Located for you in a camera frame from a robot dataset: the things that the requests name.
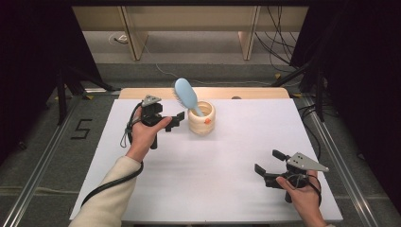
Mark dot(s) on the black metal stand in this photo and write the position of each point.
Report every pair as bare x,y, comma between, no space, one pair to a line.
61,94
320,94

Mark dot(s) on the light blue hairbrush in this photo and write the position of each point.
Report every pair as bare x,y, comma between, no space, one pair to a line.
186,93

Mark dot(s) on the white board table cover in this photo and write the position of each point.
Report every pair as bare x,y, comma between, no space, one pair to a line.
205,176

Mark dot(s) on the person's right hand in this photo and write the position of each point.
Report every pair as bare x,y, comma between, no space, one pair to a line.
305,198

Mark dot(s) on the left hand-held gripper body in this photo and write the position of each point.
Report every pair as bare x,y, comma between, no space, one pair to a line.
153,110

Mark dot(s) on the beige wooden desk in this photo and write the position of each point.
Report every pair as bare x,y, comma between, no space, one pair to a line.
189,19

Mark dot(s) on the aluminium floor rail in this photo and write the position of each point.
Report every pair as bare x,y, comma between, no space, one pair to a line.
34,179
343,170

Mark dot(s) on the round floor socket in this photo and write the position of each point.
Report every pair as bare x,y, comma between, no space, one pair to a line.
120,38

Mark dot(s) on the person's left hand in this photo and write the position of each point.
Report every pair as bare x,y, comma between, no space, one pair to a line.
142,138

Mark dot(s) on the black curtain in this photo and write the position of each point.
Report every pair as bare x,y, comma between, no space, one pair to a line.
362,63
31,47

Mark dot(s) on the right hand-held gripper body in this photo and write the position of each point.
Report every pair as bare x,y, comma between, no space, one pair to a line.
304,162

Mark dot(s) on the cream ribbed ceramic cup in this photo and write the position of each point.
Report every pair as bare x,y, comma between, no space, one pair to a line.
201,126

